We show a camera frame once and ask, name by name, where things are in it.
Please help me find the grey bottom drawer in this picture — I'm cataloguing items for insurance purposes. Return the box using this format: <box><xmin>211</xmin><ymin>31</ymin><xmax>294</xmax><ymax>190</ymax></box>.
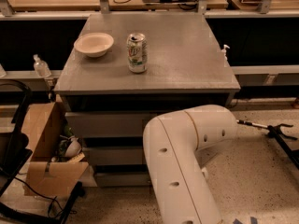
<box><xmin>94</xmin><ymin>172</ymin><xmax>151</xmax><ymax>187</ymax></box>

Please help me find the grey drawer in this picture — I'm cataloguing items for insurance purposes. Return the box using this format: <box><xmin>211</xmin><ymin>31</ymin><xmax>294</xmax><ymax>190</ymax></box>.
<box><xmin>65</xmin><ymin>112</ymin><xmax>156</xmax><ymax>138</ymax></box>
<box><xmin>94</xmin><ymin>172</ymin><xmax>151</xmax><ymax>187</ymax></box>
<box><xmin>83</xmin><ymin>147</ymin><xmax>144</xmax><ymax>166</ymax></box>

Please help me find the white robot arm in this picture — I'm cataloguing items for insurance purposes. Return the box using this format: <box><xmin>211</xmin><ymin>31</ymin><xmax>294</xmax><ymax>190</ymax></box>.
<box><xmin>143</xmin><ymin>105</ymin><xmax>237</xmax><ymax>224</ymax></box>

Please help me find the grey drawer cabinet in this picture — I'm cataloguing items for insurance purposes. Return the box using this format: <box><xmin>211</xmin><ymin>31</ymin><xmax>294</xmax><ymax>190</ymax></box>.
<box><xmin>55</xmin><ymin>12</ymin><xmax>240</xmax><ymax>187</ymax></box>

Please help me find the grey top drawer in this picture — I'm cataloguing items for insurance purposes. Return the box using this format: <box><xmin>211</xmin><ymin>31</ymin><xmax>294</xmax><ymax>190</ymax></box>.
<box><xmin>65</xmin><ymin>112</ymin><xmax>156</xmax><ymax>138</ymax></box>

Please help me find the grey middle drawer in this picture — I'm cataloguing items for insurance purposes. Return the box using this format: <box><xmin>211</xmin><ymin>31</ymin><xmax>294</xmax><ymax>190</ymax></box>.
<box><xmin>83</xmin><ymin>147</ymin><xmax>144</xmax><ymax>166</ymax></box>

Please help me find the green white soda can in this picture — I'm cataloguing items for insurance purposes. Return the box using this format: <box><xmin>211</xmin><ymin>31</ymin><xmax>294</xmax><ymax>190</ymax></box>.
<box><xmin>127</xmin><ymin>33</ymin><xmax>148</xmax><ymax>73</ymax></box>

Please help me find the white bowl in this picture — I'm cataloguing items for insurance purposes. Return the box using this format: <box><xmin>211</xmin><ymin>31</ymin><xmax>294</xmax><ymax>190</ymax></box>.
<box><xmin>74</xmin><ymin>33</ymin><xmax>114</xmax><ymax>58</ymax></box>

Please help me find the white cup in box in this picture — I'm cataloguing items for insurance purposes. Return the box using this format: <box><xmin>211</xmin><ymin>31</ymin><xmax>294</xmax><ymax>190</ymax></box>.
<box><xmin>62</xmin><ymin>136</ymin><xmax>81</xmax><ymax>158</ymax></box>

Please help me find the white pump bottle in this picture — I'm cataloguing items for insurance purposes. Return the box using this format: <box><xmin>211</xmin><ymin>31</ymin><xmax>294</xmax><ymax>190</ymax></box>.
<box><xmin>221</xmin><ymin>44</ymin><xmax>230</xmax><ymax>61</ymax></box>

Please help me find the clear sanitizer bottle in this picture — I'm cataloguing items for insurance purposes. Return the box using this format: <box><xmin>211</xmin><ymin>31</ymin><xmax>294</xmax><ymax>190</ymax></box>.
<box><xmin>33</xmin><ymin>54</ymin><xmax>51</xmax><ymax>77</ymax></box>

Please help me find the brown cardboard box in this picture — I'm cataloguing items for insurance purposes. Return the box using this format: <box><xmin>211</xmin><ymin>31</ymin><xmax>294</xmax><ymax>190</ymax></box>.
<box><xmin>24</xmin><ymin>103</ymin><xmax>88</xmax><ymax>197</ymax></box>

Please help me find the black stand with metal rod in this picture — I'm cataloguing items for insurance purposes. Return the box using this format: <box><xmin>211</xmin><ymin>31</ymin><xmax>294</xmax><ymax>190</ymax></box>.
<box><xmin>236</xmin><ymin>119</ymin><xmax>299</xmax><ymax>169</ymax></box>

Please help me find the wooden desk right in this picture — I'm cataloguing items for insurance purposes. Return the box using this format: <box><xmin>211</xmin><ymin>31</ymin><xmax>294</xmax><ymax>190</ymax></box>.
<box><xmin>227</xmin><ymin>0</ymin><xmax>299</xmax><ymax>10</ymax></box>

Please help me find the black chair frame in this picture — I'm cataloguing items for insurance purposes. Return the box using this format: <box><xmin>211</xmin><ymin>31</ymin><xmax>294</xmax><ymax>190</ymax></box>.
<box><xmin>0</xmin><ymin>79</ymin><xmax>85</xmax><ymax>224</ymax></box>

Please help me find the black floor cable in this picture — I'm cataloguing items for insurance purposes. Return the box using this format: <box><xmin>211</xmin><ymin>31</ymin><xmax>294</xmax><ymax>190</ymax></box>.
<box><xmin>0</xmin><ymin>168</ymin><xmax>78</xmax><ymax>220</ymax></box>

